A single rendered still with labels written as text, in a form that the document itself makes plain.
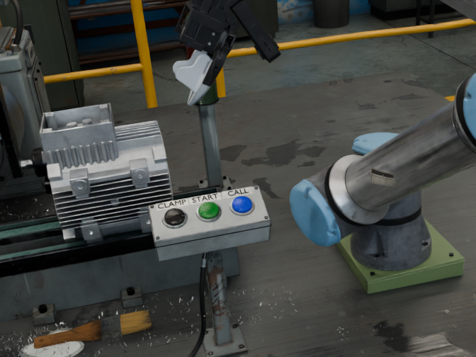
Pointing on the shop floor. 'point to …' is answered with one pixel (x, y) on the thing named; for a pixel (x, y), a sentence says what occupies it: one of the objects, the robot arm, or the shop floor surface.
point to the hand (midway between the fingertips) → (196, 99)
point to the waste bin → (331, 13)
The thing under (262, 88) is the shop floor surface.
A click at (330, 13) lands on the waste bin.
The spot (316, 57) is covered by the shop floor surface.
